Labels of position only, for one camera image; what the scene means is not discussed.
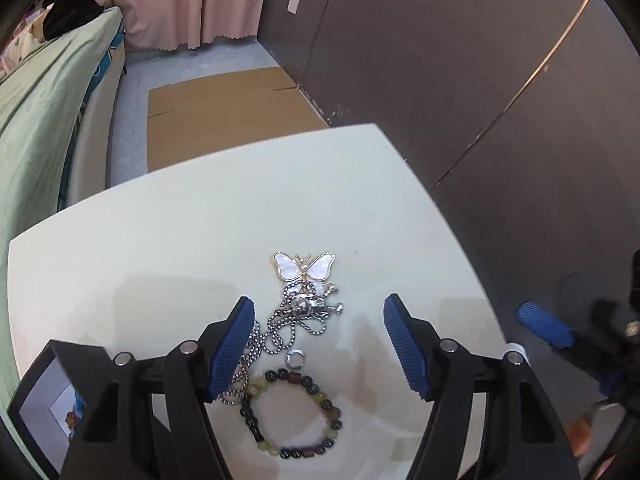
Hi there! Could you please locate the person's right hand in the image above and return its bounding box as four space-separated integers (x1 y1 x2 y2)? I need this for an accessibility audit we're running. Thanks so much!
564 400 616 458

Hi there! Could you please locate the white butterfly pendant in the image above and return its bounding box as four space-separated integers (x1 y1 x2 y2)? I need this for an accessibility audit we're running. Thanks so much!
272 252 335 282

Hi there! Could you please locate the black jewelry box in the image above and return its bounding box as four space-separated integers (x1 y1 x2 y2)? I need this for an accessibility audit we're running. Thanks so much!
9 340 112 479

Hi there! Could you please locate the green bed blanket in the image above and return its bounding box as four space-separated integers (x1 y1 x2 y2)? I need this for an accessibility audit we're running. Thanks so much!
1 8 122 408

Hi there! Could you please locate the jewelry pile in box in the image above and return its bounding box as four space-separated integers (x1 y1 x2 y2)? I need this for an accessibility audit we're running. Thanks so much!
65 392 86 437

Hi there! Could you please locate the silver ball chain necklace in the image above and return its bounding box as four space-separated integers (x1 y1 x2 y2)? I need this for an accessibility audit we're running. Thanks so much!
217 278 345 406

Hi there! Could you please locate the black clothing pile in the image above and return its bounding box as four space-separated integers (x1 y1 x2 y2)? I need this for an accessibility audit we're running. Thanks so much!
42 0 104 41

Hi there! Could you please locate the white wall outlet plate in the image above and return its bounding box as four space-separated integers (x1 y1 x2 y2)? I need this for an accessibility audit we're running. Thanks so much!
286 0 300 15

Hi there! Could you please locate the multicolour beaded bracelet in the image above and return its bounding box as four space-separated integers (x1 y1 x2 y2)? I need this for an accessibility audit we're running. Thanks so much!
240 367 345 460

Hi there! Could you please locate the plush pillow on bed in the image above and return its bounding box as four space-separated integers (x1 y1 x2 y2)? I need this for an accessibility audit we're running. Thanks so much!
0 6 50 78

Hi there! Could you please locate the white bed frame side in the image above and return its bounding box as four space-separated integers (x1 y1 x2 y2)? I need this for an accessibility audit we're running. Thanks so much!
58 41 126 209

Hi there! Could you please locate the flattened brown cardboard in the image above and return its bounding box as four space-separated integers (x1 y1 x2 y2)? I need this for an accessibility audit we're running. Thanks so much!
146 67 328 172

